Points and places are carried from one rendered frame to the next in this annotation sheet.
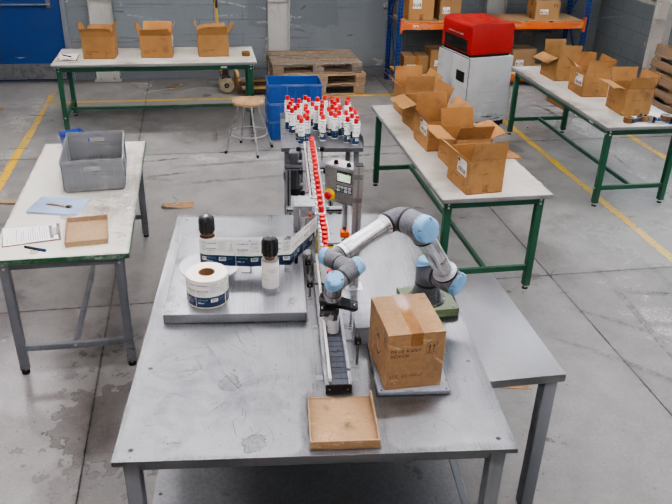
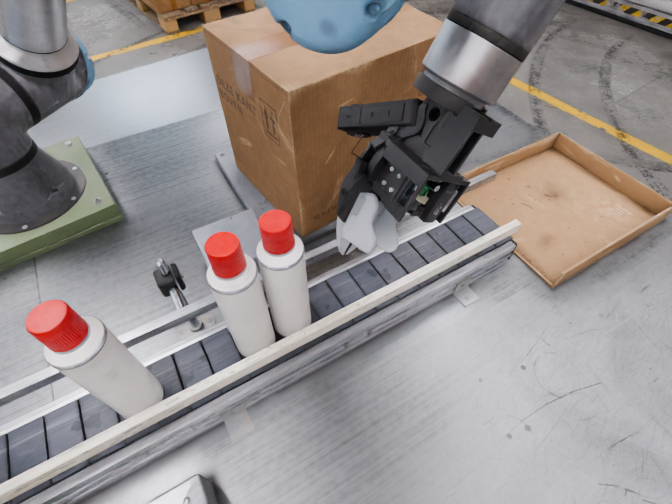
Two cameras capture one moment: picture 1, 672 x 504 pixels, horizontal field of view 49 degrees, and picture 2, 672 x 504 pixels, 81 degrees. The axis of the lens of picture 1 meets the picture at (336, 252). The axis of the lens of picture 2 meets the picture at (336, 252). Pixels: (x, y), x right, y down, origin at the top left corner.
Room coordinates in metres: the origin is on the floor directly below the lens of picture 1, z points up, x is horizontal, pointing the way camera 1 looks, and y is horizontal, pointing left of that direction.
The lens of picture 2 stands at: (2.83, 0.27, 1.37)
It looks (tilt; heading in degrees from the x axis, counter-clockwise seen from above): 51 degrees down; 245
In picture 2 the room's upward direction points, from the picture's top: straight up
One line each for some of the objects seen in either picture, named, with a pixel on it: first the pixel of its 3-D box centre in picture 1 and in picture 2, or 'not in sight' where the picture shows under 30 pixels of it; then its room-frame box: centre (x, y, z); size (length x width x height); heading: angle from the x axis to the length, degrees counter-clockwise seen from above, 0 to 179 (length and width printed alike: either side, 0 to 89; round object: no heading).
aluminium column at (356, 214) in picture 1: (355, 227); not in sight; (3.27, -0.10, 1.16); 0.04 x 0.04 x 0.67; 5
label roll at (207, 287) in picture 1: (207, 285); not in sight; (3.03, 0.61, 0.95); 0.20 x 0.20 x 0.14
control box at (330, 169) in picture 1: (344, 182); not in sight; (3.33, -0.03, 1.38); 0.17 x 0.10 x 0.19; 60
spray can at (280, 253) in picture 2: (333, 312); (285, 280); (2.77, 0.00, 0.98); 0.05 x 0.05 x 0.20
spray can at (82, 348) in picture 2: not in sight; (104, 366); (2.97, 0.02, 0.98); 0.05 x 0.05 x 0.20
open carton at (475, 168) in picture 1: (478, 159); not in sight; (4.83, -0.97, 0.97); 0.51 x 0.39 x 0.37; 106
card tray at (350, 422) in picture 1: (342, 418); (556, 199); (2.22, -0.04, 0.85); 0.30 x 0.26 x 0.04; 5
